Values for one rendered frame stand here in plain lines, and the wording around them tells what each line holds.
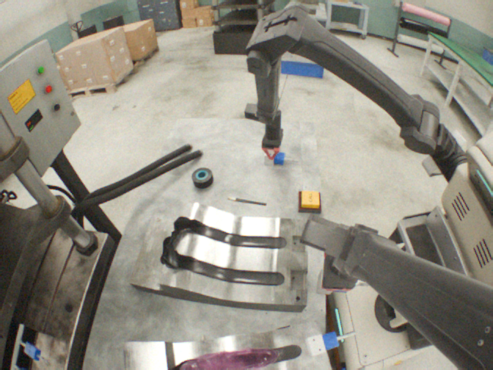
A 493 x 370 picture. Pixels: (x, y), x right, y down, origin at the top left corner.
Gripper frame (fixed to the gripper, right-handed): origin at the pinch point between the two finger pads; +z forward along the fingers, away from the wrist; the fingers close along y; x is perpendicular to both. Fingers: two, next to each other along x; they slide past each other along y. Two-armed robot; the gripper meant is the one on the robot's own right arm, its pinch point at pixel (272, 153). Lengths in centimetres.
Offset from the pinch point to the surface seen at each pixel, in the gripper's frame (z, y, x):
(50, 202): -24, 56, -54
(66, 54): 0, -186, -367
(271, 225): -4.3, 34.4, 6.6
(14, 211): -20, 65, -78
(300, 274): -2, 47, 18
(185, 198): 4.3, 25.7, -27.2
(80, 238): -4, 57, -54
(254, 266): -4.2, 48.0, 5.1
